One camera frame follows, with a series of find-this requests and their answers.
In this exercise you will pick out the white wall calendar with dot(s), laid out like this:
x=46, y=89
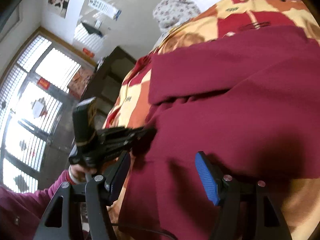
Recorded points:
x=106, y=8

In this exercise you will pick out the red orange patterned blanket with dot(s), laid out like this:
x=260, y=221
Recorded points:
x=200, y=22

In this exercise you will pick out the person's left hand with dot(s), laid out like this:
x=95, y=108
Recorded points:
x=78, y=173

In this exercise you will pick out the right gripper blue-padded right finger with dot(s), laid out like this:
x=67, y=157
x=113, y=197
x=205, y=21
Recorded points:
x=246, y=208

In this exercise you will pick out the barred window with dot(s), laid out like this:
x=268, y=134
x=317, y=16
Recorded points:
x=36, y=116

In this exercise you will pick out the dark cloth hanging on wall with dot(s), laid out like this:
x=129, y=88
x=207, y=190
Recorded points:
x=92, y=30

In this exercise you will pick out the maroon garment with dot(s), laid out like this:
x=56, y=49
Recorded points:
x=225, y=119

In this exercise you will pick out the dark wooden desk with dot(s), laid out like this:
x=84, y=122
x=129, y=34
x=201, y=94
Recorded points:
x=108, y=76

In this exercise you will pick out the floral quilt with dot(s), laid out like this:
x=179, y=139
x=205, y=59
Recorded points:
x=171, y=13

